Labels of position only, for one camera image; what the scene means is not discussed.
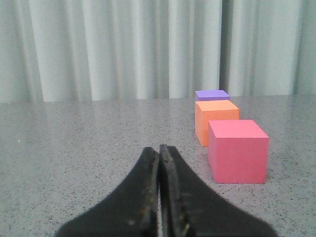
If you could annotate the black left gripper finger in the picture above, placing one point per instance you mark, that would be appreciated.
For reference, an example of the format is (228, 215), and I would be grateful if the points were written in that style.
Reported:
(129, 211)

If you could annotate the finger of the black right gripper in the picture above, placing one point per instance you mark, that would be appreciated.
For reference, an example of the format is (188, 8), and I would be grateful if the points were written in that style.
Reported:
(192, 209)

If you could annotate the orange foam cube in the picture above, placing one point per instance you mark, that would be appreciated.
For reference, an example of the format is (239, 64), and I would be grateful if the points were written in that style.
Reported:
(212, 110)

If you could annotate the red foam cube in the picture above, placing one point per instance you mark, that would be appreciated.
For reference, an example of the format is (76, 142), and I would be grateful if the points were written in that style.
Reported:
(237, 151)

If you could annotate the purple foam cube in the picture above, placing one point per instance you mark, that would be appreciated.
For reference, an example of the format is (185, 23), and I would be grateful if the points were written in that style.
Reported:
(211, 95)

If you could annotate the pale green curtain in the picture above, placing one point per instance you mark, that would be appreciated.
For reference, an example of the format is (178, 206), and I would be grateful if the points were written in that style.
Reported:
(83, 50)

